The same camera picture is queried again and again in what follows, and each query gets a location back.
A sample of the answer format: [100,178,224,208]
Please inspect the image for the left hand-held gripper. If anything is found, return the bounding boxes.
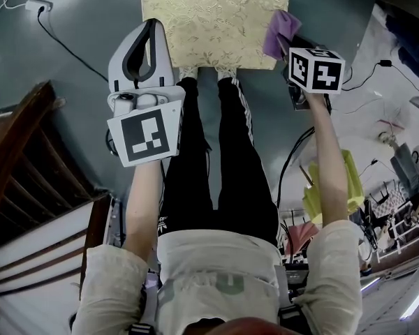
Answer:
[106,18,186,169]

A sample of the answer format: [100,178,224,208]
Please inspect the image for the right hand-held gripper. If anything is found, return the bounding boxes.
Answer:
[277,34,347,112]

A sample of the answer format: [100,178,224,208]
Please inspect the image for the purple cloth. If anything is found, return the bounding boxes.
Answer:
[263,10,302,62]

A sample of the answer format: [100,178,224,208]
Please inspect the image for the gold floral cushioned seat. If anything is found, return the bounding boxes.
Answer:
[140,0,291,71]

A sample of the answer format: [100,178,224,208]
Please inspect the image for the person's right forearm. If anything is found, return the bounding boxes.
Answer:
[304,91,349,230]

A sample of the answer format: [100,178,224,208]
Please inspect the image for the person's left forearm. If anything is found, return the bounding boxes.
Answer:
[123,158,169,268]

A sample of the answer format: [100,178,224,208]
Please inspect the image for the person's white left shoe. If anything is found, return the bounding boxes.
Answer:
[177,66,199,82]

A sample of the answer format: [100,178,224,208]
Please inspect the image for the person's white shoe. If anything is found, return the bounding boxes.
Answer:
[177,66,199,82]
[216,67,238,82]

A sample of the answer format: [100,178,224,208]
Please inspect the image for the person's white right shoe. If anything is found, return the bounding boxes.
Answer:
[216,67,238,82]

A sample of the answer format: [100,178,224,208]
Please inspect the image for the white power strip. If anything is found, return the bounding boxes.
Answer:
[24,0,54,13]

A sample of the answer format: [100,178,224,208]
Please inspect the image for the person's black striped trousers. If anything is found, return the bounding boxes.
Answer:
[156,76,280,249]

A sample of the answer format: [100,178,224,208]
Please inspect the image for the yellow-green folded fabric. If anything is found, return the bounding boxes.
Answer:
[302,148,366,225]

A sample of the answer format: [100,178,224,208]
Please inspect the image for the dark wooden chair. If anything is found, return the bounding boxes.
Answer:
[0,80,113,320]

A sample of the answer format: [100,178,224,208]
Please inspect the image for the pink folded fabric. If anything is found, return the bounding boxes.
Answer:
[286,221,318,255]

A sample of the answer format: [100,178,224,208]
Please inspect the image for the person's cream shirt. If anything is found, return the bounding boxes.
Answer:
[71,219,365,335]

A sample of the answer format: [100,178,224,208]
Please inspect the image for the black power cable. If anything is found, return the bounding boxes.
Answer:
[37,6,110,82]

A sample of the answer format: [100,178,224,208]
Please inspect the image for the black cable bundle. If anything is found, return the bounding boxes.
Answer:
[277,125,317,210]

